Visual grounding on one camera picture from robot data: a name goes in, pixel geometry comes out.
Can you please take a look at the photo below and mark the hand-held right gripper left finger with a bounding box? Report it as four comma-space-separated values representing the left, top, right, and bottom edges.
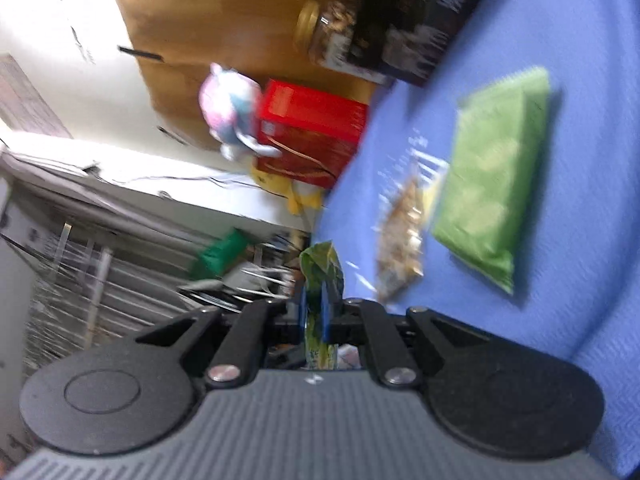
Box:
135, 285, 307, 387

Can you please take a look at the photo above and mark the green plastic object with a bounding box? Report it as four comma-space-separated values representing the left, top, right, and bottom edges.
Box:
192, 227, 251, 281

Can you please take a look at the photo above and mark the red gift box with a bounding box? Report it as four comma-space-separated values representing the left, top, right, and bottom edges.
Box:
252, 79, 369, 191

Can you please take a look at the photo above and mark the wooden headboard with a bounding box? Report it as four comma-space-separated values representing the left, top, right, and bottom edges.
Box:
110, 0, 396, 151

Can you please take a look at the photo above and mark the pink white plush toy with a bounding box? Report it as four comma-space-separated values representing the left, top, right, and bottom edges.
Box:
197, 62, 282, 161

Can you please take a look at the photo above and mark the black cable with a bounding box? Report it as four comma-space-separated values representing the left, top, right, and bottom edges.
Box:
95, 162, 266, 192

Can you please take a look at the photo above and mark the clear yellow-edged peanut packet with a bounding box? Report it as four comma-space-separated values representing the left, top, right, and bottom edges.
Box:
374, 152, 451, 303

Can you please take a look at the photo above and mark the black printed carton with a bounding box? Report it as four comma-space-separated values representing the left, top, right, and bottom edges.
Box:
357, 0, 503, 87

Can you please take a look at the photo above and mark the yellow duck plush toy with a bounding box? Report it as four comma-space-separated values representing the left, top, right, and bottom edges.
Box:
250, 170, 326, 217

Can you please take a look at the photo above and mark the white wire rack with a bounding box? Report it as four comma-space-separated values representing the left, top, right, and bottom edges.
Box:
25, 220, 301, 356

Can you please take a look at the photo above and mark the nut jar with gold lid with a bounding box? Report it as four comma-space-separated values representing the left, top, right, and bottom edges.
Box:
295, 0, 362, 70

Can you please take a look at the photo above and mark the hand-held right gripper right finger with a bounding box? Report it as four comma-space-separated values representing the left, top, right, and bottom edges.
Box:
321, 283, 492, 387

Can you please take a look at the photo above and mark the green snack packet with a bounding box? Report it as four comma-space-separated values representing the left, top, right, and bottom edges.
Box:
432, 66, 551, 296

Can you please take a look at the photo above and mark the blue printed blanket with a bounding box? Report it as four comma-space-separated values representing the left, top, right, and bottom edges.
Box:
310, 0, 640, 476

